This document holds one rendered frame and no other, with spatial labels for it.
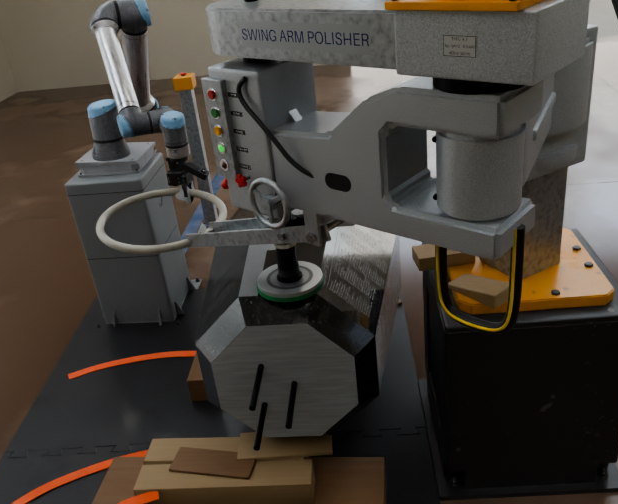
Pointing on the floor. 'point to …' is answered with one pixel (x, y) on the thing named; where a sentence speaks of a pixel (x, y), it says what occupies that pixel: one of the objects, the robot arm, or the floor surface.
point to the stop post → (195, 141)
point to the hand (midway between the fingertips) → (191, 201)
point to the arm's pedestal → (113, 261)
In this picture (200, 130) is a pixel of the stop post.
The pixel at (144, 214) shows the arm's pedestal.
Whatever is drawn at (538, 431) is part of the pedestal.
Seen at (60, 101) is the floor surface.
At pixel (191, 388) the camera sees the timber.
